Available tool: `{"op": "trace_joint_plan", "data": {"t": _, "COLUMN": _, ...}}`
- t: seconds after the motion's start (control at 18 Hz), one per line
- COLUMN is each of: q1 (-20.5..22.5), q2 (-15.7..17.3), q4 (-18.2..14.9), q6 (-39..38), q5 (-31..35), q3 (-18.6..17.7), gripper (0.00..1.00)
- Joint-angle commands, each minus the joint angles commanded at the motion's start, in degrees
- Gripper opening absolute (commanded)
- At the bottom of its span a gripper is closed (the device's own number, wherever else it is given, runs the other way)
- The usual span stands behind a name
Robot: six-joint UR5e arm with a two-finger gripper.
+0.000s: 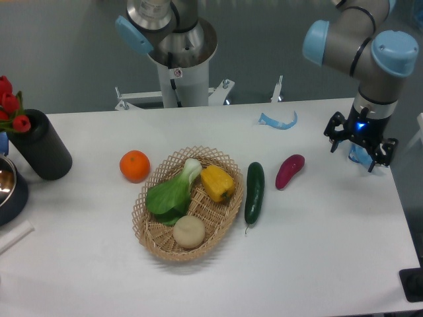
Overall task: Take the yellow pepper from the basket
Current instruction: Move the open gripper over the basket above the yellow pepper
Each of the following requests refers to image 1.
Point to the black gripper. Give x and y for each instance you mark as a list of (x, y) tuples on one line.
[(364, 131)]

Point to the yellow bell pepper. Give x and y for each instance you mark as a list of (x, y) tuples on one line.
[(218, 184)]

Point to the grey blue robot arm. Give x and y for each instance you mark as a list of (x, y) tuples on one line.
[(181, 45)]

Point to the woven wicker basket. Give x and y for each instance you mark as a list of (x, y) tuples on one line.
[(158, 238)]

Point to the white object at right edge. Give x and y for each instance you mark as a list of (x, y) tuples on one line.
[(417, 137)]

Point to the purple sweet potato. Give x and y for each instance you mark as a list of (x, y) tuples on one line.
[(288, 169)]

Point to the blue tape strip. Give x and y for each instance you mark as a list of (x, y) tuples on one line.
[(265, 120)]

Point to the dark green cucumber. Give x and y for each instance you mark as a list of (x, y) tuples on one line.
[(255, 193)]

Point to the black device at corner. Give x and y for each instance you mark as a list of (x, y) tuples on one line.
[(411, 280)]

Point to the green bok choy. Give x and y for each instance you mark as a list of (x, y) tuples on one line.
[(170, 200)]

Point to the orange fruit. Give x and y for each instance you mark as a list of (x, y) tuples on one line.
[(135, 166)]

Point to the black cylindrical vase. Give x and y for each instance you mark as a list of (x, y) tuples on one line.
[(42, 147)]

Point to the dark metal bowl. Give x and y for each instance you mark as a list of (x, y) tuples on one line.
[(14, 191)]

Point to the red artificial tulips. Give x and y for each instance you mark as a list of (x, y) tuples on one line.
[(13, 117)]

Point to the blue object at left edge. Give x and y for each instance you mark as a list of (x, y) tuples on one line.
[(4, 144)]

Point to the white paper strip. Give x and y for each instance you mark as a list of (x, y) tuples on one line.
[(16, 234)]

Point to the white metal base frame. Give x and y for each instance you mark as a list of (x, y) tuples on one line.
[(217, 96)]

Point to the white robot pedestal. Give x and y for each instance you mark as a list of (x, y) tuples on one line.
[(183, 79)]

